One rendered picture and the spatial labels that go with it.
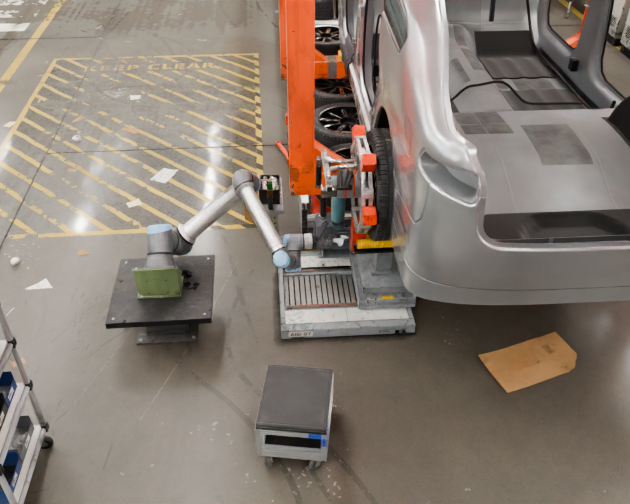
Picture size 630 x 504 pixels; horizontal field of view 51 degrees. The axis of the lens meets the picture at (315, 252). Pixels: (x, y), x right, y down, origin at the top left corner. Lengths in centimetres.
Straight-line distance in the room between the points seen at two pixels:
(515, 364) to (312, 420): 141
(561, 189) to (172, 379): 245
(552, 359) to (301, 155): 198
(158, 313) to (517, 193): 214
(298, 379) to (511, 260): 123
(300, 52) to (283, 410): 202
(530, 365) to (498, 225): 97
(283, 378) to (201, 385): 64
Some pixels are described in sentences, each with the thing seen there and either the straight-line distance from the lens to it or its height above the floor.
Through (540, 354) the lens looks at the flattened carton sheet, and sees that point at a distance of 422.
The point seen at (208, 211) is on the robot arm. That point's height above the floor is 67.
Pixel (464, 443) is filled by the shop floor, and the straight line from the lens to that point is 368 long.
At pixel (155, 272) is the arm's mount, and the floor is 49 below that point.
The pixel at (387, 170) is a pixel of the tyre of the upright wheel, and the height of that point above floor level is 108.
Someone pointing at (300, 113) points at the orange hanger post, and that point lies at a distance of 412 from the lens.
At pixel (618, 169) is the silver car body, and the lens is 416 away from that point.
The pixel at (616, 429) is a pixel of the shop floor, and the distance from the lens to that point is 400.
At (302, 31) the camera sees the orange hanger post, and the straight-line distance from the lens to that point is 393.
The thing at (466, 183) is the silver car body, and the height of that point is 141.
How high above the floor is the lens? 290
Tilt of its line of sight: 38 degrees down
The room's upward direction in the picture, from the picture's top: straight up
